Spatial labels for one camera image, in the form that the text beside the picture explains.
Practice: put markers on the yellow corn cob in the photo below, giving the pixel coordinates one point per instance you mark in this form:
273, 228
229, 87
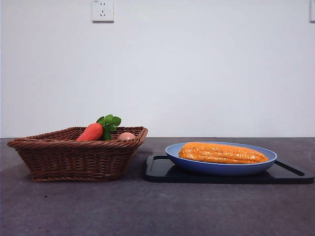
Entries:
221, 153

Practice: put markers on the blue round plate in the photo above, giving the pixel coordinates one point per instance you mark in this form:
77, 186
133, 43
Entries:
221, 169

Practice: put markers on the brown wicker basket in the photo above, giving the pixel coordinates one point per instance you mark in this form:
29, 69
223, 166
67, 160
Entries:
73, 159

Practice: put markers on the brown egg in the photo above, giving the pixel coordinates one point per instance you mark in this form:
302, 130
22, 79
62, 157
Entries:
126, 136

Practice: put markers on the black rectangular tray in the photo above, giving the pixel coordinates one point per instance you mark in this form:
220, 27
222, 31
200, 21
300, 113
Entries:
157, 175

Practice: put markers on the orange carrot with green leaves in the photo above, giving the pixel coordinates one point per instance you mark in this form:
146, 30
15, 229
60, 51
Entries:
91, 131

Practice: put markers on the white wall power socket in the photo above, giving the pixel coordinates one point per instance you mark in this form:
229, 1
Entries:
103, 12
312, 11

